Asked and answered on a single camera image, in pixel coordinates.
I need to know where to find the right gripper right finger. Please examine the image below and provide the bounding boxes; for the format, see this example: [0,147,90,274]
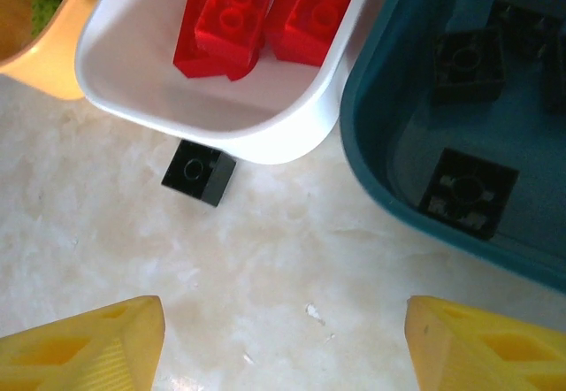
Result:
[405,295,566,391]

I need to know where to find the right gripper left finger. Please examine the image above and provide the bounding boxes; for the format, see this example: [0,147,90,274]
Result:
[0,295,165,391]

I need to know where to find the black lego brick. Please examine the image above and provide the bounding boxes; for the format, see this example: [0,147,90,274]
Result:
[431,27,508,104]
[161,139,238,209]
[493,0,566,58]
[417,147,521,240]

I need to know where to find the teal plastic container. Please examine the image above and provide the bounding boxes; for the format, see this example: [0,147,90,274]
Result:
[339,0,566,295]

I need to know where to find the orange plastic container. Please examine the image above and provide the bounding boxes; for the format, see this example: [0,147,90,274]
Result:
[0,0,116,102]

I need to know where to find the red lego brick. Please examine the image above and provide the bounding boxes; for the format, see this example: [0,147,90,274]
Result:
[270,0,368,68]
[172,0,256,82]
[194,0,284,73]

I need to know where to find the white plastic container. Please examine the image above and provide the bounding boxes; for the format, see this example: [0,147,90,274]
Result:
[74,0,381,165]

